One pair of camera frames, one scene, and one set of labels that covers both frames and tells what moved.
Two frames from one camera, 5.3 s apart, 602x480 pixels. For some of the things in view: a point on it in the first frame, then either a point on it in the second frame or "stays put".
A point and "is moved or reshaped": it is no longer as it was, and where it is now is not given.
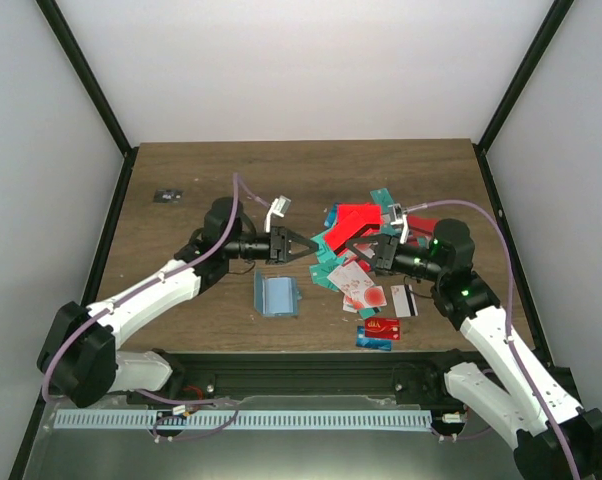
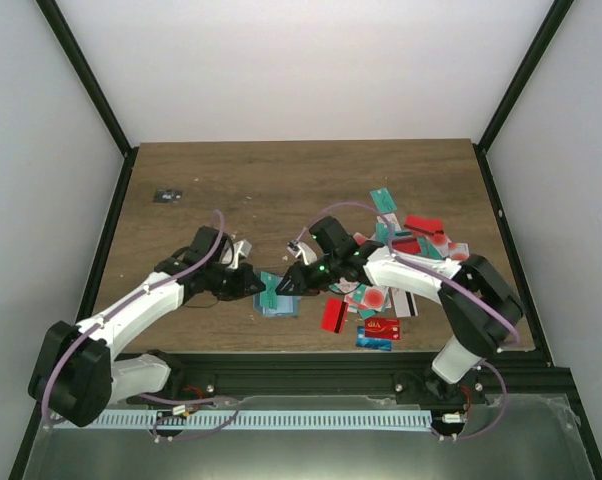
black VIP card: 168,196 stays put
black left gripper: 281,244 to 244,288
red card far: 425,224 stays put
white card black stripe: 403,301 stays put
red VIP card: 385,328 stays put
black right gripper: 386,254 to 301,281
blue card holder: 276,296 stays put
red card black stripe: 354,221 to 334,317
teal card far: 382,197 stays put
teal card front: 325,253 is moved or reshaped
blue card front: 368,342 stays put
